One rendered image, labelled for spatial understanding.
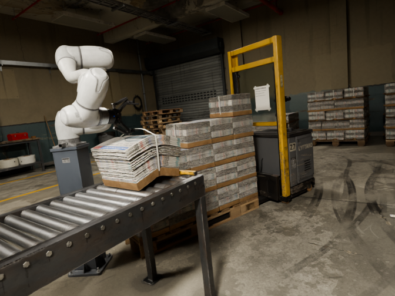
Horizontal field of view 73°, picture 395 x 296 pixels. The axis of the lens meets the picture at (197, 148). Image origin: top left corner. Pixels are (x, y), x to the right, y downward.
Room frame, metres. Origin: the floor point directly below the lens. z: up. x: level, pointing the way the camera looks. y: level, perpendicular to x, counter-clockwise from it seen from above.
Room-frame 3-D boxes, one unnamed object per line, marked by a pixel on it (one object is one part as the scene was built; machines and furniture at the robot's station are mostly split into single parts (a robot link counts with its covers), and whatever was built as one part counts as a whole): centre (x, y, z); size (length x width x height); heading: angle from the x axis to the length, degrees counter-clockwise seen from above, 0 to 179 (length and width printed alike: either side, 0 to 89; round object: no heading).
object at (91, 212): (1.15, 0.56, 0.77); 0.47 x 0.05 x 0.05; 54
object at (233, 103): (2.95, -0.40, 0.65); 0.39 x 0.30 x 1.29; 35
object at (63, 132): (2.03, 0.96, 1.17); 0.18 x 0.16 x 0.22; 118
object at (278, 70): (2.93, -0.95, 0.97); 0.09 x 0.09 x 1.75; 35
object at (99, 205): (1.21, 0.53, 0.77); 0.47 x 0.05 x 0.05; 54
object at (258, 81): (3.21, -0.77, 1.27); 0.57 x 0.01 x 0.65; 35
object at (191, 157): (2.53, 0.19, 0.42); 1.17 x 0.39 x 0.83; 125
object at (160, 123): (9.29, 1.10, 0.65); 1.33 x 0.94 x 1.30; 148
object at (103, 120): (1.31, 0.46, 1.19); 0.09 x 0.06 x 0.09; 53
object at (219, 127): (2.78, -0.16, 0.95); 0.38 x 0.29 x 0.23; 35
